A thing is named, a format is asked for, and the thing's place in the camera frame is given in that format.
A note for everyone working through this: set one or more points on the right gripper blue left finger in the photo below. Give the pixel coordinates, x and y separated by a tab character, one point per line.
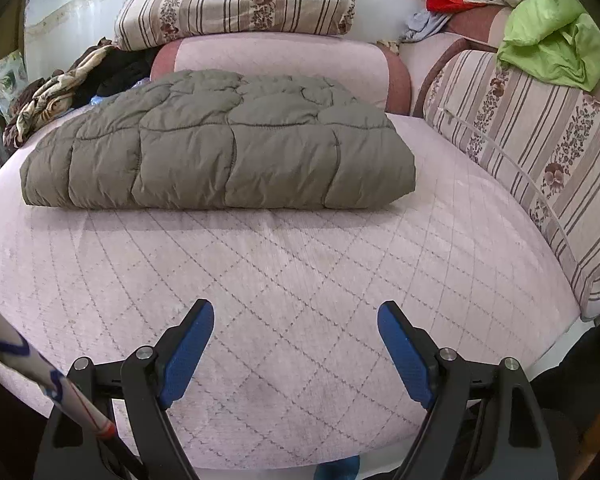
179	351

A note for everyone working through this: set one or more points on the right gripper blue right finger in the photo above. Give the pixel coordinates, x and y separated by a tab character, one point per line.
412	351

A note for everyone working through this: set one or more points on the olive green puffer jacket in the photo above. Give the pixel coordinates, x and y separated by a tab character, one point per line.
211	139

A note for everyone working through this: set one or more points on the black clothes pile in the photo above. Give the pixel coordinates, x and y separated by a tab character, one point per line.
118	71

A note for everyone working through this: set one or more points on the pink quilted round bed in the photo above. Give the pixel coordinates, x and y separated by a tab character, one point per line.
295	372

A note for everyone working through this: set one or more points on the striped floral pillow right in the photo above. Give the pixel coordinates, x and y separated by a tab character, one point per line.
541	142

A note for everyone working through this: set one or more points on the striped floral pillow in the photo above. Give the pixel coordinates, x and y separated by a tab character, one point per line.
144	24
541	142

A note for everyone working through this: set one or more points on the blue plastic bag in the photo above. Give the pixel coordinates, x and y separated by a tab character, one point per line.
98	99

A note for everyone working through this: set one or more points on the pink bolster cushion centre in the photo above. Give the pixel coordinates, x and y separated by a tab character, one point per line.
372	73

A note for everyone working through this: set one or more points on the pink bolster cushion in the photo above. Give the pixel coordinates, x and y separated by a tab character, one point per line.
479	29
372	73

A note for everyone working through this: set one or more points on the beige brown patterned blanket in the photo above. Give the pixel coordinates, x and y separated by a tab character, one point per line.
45	99

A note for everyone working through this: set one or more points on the floral gift bag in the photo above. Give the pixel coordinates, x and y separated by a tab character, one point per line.
13	80

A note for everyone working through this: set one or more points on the grey blue cloth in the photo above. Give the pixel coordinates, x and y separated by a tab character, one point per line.
423	24

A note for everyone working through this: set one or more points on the pink bolster cushion right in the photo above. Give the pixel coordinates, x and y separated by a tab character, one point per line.
479	29

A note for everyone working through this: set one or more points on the lime green garment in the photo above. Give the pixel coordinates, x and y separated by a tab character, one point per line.
555	41

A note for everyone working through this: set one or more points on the striped floral pillow left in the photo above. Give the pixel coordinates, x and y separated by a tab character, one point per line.
144	24

